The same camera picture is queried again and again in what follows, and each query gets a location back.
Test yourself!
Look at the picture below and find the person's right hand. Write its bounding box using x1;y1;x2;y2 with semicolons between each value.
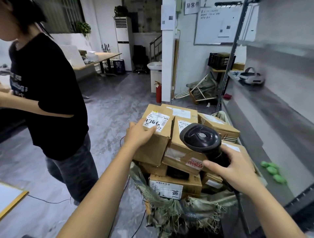
202;144;263;194

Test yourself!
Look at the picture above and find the person's left hand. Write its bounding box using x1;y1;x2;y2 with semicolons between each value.
124;122;157;150

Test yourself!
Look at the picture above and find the yellow corner label cardboard box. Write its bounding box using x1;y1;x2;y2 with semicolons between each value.
202;172;224;191

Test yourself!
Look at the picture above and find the red stamp label cardboard box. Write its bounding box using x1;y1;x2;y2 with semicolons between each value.
162;116;209;176

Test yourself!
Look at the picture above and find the black barcode scanner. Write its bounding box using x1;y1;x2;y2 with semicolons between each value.
179;123;232;192

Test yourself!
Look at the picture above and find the person's left forearm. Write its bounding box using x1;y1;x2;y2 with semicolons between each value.
56;142;138;238

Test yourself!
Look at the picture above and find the person's right forearm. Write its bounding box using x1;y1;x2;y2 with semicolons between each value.
243;181;307;238

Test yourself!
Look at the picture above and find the metal shelving rack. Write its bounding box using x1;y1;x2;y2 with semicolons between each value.
216;0;314;238

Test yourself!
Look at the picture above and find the red fire extinguisher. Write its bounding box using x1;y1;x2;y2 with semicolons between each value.
154;81;162;103

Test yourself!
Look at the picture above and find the brown wooden stick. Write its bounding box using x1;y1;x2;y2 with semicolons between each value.
189;89;199;105

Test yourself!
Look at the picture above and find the black plastic crate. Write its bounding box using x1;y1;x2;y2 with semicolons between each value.
112;59;126;75
208;52;236;70

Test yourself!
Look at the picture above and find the long wooden batten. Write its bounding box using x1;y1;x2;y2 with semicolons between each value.
171;39;180;100

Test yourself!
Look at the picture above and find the black office chair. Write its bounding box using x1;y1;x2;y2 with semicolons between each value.
132;45;149;74

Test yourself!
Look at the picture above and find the light wooden table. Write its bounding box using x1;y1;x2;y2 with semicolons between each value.
72;52;122;74

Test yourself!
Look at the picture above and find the metal stair railing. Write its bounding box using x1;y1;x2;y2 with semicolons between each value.
149;34;162;63

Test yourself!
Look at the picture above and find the white desktop device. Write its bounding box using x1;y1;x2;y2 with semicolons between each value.
84;51;99;64

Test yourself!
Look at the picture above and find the white floor air conditioner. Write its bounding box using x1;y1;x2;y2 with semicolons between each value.
114;16;134;72

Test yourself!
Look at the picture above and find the white VR headset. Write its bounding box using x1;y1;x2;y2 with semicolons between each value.
238;67;266;86

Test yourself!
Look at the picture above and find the yellow wooden stand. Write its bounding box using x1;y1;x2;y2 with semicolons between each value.
212;68;236;98

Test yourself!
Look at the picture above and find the green leafy plant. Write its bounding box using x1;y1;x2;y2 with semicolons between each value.
73;21;92;37

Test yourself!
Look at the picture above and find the white paper notice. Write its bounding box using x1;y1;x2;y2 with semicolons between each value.
184;0;201;15
161;5;177;31

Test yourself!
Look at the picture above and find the dark potted plant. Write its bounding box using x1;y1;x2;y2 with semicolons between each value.
114;5;129;18

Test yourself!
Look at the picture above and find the yellow edged wooden board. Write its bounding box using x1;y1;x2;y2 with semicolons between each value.
0;181;29;220

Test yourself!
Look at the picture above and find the white paper sheet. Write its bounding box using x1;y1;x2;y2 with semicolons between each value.
0;182;24;213

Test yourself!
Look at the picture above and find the black scanner cable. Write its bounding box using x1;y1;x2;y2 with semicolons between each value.
234;191;249;233

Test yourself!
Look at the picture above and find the white metal folding frame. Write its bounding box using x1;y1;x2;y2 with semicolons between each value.
174;73;218;102

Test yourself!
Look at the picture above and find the thin black cable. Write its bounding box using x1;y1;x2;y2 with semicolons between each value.
131;210;147;238

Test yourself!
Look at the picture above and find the thin white floor wire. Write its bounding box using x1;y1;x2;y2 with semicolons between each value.
26;194;74;205

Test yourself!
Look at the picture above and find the white wall board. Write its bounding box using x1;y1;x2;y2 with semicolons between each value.
194;4;259;45

